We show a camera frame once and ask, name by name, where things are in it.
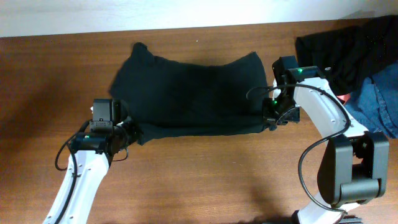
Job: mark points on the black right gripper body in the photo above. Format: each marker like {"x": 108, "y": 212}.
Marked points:
{"x": 281, "y": 112}

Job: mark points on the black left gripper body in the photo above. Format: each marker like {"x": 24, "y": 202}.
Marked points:
{"x": 127, "y": 131}

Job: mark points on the dark green cloth garment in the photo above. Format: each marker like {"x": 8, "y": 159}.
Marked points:
{"x": 167, "y": 99}

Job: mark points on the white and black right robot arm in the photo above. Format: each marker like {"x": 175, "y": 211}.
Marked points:
{"x": 353, "y": 170}

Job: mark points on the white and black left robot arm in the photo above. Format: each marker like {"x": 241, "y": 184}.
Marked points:
{"x": 86, "y": 157}

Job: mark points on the blue denim jeans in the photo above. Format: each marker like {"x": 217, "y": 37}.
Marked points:
{"x": 374, "y": 105}

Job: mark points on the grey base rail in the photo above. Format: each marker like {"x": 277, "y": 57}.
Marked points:
{"x": 351, "y": 220}

